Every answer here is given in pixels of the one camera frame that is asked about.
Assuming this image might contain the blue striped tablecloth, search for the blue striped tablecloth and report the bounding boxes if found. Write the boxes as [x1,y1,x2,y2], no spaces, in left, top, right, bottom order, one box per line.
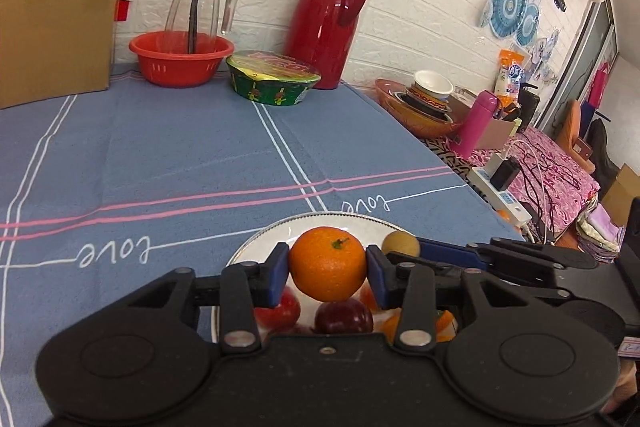
[1,70,514,426]

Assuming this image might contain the red tomato front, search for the red tomato front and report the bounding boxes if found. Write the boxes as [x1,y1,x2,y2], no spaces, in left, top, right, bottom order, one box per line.
[254,286,302,332]

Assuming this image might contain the white power strip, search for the white power strip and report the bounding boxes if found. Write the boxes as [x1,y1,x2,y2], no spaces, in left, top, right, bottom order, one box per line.
[468,167,532,228]

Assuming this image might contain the pink water bottle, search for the pink water bottle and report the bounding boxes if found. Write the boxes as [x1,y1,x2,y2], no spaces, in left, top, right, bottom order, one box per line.
[450,91,500,158]

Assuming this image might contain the black straw in pitcher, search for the black straw in pitcher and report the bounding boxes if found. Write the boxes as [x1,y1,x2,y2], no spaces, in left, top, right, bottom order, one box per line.
[188,0,198,54]

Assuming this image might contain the brown longan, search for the brown longan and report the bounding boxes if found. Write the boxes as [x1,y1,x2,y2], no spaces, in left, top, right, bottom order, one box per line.
[381,231,421,257]

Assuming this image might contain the green instant noodle bowl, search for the green instant noodle bowl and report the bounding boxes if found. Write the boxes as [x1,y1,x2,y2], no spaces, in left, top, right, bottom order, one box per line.
[226,51,321,106]

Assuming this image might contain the orange brown tray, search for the orange brown tray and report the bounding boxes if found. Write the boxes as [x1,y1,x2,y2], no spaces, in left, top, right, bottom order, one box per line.
[374,79,461,139]

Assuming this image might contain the blue decorative wall fans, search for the blue decorative wall fans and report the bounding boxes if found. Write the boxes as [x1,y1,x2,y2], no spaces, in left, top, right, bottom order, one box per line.
[476,0,561,78]

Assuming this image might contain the brown cardboard box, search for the brown cardboard box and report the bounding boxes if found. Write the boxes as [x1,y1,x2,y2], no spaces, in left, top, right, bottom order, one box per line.
[1,0,117,108]

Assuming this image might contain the pink floral cloth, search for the pink floral cloth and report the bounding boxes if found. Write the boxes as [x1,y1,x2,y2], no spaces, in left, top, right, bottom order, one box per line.
[424,126,601,243]

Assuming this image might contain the dark red plum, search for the dark red plum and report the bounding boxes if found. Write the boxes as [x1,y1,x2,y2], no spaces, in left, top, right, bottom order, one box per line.
[314,298,373,335]

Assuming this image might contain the small orange front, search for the small orange front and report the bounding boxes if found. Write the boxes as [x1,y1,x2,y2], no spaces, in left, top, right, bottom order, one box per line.
[357,281,382,314]

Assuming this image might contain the large orange mandarin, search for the large orange mandarin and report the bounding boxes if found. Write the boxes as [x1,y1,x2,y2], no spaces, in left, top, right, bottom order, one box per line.
[288,227,367,303]

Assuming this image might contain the orange snack packet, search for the orange snack packet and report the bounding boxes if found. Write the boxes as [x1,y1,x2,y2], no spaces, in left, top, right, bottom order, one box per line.
[494,49,525,104]

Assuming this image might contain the black power adapter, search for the black power adapter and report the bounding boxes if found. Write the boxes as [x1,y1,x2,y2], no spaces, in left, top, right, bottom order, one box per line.
[489,157,521,192]

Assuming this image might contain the glass pitcher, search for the glass pitcher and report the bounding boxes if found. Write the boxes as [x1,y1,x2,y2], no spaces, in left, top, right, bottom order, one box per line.
[164,0,241,53]

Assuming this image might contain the red plastic basket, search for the red plastic basket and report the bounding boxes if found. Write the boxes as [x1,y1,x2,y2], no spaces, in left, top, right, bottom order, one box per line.
[129,31,234,88]

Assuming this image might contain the red thermos jug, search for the red thermos jug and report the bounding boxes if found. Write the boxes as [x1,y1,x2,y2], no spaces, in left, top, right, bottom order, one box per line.
[284,0,366,90]

